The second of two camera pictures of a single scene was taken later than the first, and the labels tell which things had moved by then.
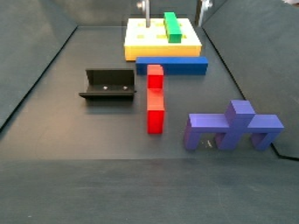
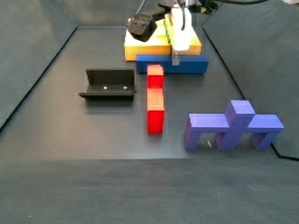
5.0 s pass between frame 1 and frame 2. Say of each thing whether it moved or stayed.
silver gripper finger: moved
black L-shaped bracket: stayed
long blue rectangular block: stayed
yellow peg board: stayed
